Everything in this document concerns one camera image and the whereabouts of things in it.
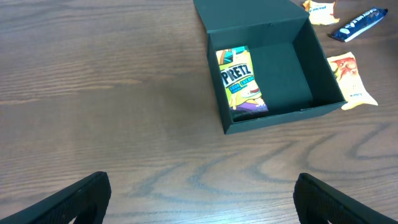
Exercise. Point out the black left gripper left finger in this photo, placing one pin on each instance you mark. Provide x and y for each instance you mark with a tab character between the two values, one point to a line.
85	201

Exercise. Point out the green Pretz snack box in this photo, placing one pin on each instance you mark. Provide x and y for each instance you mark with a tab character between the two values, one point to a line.
243	93

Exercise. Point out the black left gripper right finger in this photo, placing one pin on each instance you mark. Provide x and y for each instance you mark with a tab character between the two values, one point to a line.
317	202

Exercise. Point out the black gift box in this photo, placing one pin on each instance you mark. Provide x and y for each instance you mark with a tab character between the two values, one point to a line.
290	67

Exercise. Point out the dark blue chocolate bar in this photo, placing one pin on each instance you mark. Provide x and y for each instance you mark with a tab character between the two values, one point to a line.
359	25

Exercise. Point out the yellow orange snack pouch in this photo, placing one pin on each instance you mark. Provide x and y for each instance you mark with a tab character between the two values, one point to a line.
345	69

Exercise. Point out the small yellow snack packet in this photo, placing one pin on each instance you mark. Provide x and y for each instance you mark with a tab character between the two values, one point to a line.
321	13

